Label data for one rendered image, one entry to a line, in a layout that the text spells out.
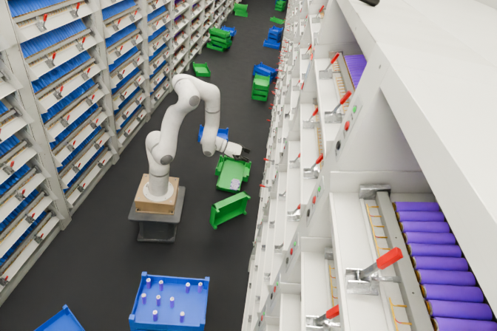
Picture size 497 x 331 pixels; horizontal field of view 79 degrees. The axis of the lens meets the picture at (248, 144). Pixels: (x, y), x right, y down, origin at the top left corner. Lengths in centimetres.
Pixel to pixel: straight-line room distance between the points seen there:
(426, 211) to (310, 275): 27
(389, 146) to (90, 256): 203
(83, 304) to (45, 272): 33
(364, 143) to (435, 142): 22
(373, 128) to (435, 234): 18
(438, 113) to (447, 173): 9
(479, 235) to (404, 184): 34
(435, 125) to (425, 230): 24
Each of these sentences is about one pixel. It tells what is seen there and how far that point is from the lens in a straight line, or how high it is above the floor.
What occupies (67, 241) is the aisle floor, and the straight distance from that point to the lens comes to 240.
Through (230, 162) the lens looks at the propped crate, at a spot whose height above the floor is 11.
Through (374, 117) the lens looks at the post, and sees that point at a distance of 50.
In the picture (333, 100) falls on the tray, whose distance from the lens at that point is 88.
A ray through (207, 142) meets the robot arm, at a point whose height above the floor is 79.
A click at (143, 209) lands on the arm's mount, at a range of 206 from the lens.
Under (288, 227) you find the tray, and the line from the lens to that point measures 100.
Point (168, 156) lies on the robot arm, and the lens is 171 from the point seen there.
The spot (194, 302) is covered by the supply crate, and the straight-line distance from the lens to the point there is 154.
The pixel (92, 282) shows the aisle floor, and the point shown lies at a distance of 219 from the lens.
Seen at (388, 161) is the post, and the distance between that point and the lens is 55.
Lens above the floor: 188
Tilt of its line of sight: 37 degrees down
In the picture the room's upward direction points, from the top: 12 degrees clockwise
